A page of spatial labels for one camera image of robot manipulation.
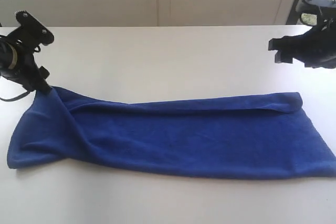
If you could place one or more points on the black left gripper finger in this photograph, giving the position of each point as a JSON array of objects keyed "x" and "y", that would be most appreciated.
[{"x": 42, "y": 84}]

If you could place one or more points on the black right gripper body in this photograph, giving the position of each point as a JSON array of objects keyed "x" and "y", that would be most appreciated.
[{"x": 319, "y": 50}]

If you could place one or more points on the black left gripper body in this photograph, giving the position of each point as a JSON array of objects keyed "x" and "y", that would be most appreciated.
[{"x": 18, "y": 64}]

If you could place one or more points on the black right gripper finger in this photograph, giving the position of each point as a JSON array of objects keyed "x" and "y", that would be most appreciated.
[
  {"x": 286, "y": 43},
  {"x": 287, "y": 56}
]

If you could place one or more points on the blue towel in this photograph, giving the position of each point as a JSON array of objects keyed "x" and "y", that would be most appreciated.
[{"x": 265, "y": 136}]

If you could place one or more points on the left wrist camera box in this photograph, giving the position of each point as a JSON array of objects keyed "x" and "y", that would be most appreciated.
[{"x": 31, "y": 32}]

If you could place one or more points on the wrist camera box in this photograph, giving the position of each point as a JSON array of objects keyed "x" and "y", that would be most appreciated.
[
  {"x": 315, "y": 12},
  {"x": 31, "y": 32}
]

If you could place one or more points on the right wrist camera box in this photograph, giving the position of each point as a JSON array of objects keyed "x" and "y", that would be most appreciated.
[{"x": 315, "y": 12}]

